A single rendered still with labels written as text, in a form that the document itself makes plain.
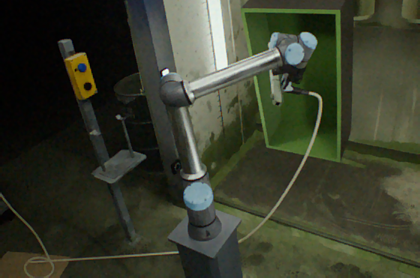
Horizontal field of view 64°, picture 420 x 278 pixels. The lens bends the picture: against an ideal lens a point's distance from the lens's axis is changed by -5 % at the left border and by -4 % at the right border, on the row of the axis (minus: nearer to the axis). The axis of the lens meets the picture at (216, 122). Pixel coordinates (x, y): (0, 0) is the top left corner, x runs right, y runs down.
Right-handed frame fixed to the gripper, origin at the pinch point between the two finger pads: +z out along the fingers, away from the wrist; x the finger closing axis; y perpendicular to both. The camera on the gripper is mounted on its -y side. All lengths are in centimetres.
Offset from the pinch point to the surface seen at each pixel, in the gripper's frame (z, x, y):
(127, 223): 134, -33, -79
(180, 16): 18, 75, -59
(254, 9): -16, 47, -17
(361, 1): 6, 123, 88
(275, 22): 8, 74, 7
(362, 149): 110, 48, 126
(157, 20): 11, 57, -74
